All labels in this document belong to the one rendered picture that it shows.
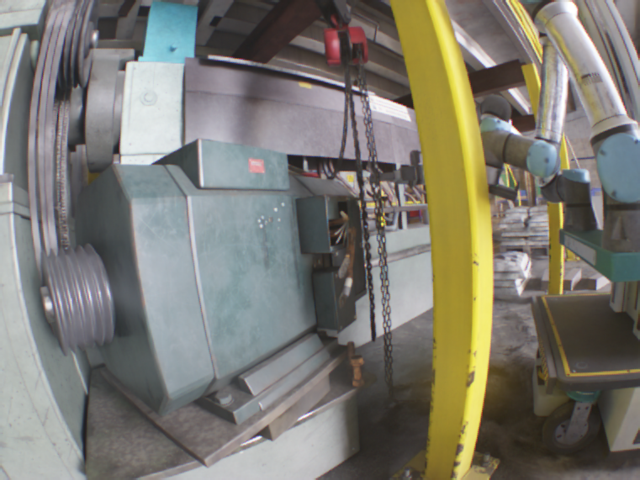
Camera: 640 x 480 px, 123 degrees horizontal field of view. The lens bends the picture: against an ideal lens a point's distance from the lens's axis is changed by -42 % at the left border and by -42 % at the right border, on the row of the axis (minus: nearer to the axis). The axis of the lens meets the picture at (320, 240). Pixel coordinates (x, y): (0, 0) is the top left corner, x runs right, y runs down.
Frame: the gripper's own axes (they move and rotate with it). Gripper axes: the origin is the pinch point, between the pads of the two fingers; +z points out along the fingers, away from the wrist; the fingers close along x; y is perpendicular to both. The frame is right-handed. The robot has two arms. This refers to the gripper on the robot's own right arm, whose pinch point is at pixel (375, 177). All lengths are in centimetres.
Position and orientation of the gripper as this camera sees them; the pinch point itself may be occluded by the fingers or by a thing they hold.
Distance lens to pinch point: 107.8
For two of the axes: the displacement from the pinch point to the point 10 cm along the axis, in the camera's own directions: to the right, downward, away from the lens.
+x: 0.6, -0.7, 10.0
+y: 1.0, 9.9, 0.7
